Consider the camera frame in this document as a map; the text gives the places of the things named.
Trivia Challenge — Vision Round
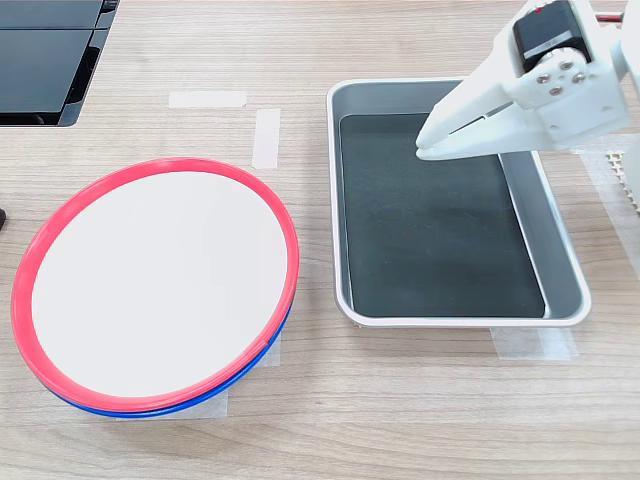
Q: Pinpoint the red-rimmed round white plate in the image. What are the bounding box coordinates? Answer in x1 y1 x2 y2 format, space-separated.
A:
10 157 301 414

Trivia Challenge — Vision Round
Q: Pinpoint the black mat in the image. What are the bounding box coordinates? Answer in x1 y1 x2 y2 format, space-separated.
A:
338 113 547 320

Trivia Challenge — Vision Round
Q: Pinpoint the steel tray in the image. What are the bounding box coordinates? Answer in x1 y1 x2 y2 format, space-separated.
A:
326 78 593 329

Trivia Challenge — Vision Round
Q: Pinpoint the blue-rimmed round white plate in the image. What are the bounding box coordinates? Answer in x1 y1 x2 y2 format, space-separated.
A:
47 299 297 420

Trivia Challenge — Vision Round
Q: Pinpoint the black flat electronic device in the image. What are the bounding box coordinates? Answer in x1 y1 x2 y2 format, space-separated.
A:
0 0 121 127

